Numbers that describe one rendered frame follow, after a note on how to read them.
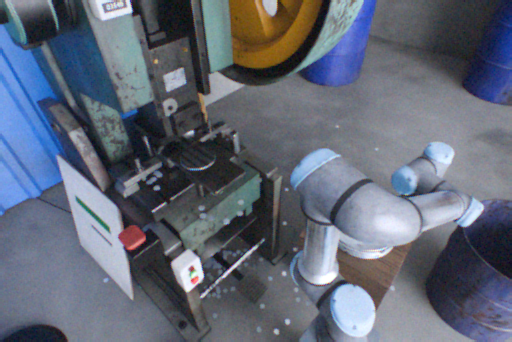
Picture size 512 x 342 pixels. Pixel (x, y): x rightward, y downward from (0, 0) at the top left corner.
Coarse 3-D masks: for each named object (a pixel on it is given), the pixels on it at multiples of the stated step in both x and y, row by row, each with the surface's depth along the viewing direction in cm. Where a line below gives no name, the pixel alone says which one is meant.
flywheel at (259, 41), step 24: (240, 0) 111; (288, 0) 97; (312, 0) 88; (240, 24) 117; (264, 24) 109; (288, 24) 102; (312, 24) 92; (240, 48) 119; (264, 48) 110; (288, 48) 102
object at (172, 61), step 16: (160, 32) 90; (176, 32) 94; (160, 48) 88; (176, 48) 91; (160, 64) 90; (176, 64) 94; (192, 64) 98; (160, 80) 92; (176, 80) 96; (192, 80) 101; (176, 96) 99; (192, 96) 104; (144, 112) 106; (176, 112) 99; (192, 112) 103; (160, 128) 104; (176, 128) 102; (192, 128) 106
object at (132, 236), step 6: (126, 228) 95; (132, 228) 94; (138, 228) 95; (120, 234) 93; (126, 234) 93; (132, 234) 93; (138, 234) 93; (144, 234) 93; (120, 240) 92; (126, 240) 92; (132, 240) 91; (138, 240) 91; (144, 240) 93; (126, 246) 90; (132, 246) 90
